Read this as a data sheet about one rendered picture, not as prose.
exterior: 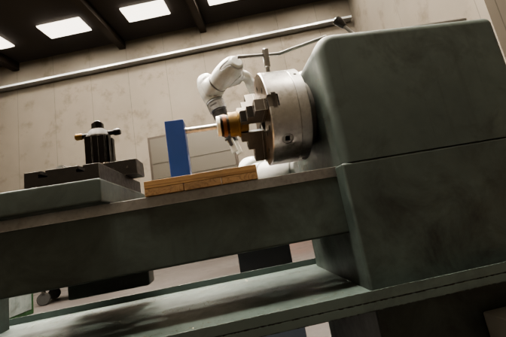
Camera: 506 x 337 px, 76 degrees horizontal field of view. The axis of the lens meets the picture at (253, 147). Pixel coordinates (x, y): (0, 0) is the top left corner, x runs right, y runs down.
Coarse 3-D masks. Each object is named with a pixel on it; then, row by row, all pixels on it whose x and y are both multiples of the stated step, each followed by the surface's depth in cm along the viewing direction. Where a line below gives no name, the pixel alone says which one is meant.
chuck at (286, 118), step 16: (256, 80) 110; (272, 80) 99; (288, 80) 99; (256, 96) 115; (288, 96) 96; (272, 112) 95; (288, 112) 95; (272, 128) 96; (288, 128) 96; (272, 144) 99; (288, 144) 98; (272, 160) 103; (288, 160) 105
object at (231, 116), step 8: (232, 112) 107; (224, 120) 105; (232, 120) 105; (224, 128) 105; (232, 128) 105; (240, 128) 105; (248, 128) 107; (224, 136) 108; (232, 136) 108; (240, 136) 108
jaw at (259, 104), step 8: (272, 96) 96; (256, 104) 97; (264, 104) 97; (272, 104) 96; (240, 112) 104; (248, 112) 101; (256, 112) 98; (264, 112) 99; (240, 120) 104; (248, 120) 103; (256, 120) 104; (264, 120) 106
